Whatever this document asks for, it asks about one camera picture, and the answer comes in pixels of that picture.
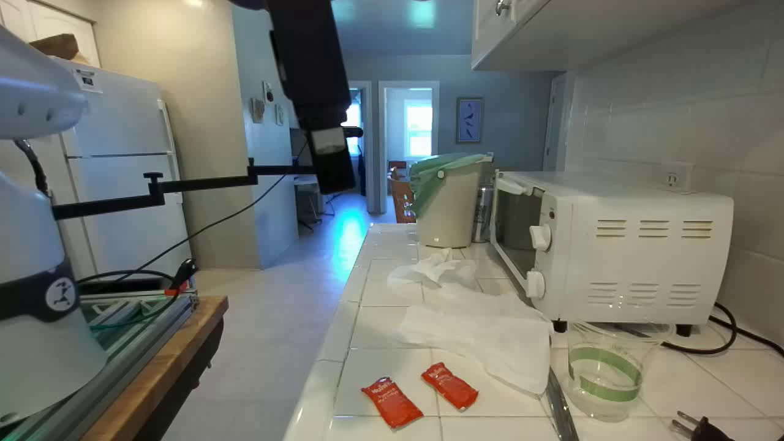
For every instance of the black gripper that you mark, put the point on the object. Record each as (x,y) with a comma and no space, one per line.
(310,64)

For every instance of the white oven temperature knob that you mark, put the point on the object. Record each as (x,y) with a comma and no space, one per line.
(539,237)

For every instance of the white toaster oven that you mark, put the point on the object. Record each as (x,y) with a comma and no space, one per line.
(638,261)

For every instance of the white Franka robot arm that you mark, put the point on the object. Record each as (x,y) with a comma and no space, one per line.
(31,343)

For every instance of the glass oven door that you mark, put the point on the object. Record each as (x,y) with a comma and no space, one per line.
(512,228)

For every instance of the white oven timer knob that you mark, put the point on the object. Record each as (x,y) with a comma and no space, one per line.
(535,285)

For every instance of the blue framed picture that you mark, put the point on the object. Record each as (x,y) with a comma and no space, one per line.
(469,120)

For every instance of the white cloth on counter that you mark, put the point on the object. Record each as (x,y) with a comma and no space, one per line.
(436,270)

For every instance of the white refrigerator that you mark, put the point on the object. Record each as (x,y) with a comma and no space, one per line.
(122,204)

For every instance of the large white cloth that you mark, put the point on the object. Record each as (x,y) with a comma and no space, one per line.
(481,338)

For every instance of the red sauce packet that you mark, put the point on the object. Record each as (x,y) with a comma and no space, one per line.
(393,403)
(448,385)

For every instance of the wooden table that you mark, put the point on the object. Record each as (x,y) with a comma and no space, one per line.
(154,375)

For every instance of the brown box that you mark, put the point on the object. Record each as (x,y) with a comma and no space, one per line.
(56,47)

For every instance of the clear cup with green band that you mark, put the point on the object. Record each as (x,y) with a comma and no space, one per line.
(605,392)

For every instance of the black power plug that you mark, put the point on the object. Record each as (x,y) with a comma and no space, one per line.
(700,429)

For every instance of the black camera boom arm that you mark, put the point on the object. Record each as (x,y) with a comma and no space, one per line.
(203,183)

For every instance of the white wall cabinet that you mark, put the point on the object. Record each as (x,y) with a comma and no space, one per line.
(555,33)

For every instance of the metal frame rail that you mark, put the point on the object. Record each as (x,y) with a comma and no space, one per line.
(122,343)

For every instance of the white wall outlet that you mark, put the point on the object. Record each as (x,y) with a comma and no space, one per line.
(673,180)

